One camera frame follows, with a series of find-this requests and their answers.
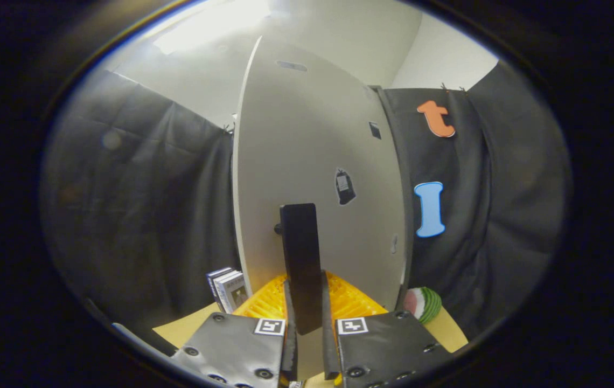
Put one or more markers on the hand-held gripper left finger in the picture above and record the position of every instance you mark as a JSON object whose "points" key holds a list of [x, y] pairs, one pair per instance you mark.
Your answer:
{"points": [[242, 345]]}

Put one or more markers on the white printed box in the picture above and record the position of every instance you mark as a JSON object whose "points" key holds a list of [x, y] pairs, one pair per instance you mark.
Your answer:
{"points": [[231, 293], [211, 281]]}

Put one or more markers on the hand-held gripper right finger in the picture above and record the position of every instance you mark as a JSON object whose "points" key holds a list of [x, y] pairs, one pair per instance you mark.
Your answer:
{"points": [[388, 345]]}

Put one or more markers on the watermelon slice toy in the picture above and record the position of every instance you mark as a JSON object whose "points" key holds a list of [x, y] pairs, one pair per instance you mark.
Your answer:
{"points": [[424, 304]]}

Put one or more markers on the white shoe cabinet door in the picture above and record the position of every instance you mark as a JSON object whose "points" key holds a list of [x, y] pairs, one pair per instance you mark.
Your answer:
{"points": [[307, 134]]}

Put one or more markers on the black backdrop cloth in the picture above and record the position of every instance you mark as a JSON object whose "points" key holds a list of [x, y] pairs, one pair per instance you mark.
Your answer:
{"points": [[140, 188]]}

